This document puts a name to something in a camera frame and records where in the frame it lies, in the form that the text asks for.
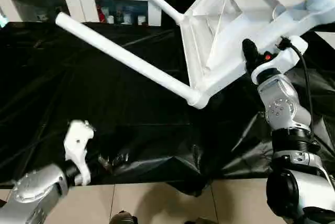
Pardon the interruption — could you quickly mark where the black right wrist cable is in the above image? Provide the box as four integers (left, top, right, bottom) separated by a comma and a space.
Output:
280, 37, 316, 128

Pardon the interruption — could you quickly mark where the black plastic mat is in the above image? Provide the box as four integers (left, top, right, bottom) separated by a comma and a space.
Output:
0, 20, 335, 197

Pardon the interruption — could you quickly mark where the white plastic table top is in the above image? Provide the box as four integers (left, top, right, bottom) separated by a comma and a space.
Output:
180, 0, 335, 109

